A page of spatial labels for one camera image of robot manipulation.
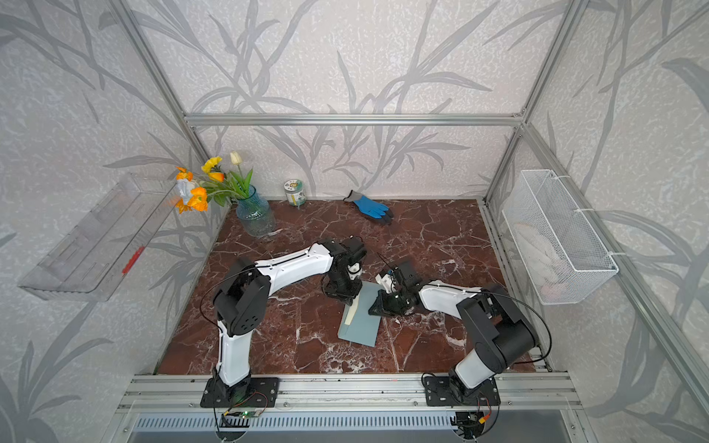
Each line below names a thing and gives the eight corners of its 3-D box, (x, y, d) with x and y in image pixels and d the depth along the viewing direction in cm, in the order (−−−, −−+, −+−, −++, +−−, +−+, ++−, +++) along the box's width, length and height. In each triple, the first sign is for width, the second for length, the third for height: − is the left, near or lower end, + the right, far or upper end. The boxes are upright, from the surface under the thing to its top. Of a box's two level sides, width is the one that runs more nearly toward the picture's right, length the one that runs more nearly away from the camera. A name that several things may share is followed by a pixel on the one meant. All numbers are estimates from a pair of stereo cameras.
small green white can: (286, 206, 121) (281, 192, 115) (290, 193, 126) (285, 179, 120) (304, 206, 121) (300, 192, 115) (307, 193, 126) (303, 179, 120)
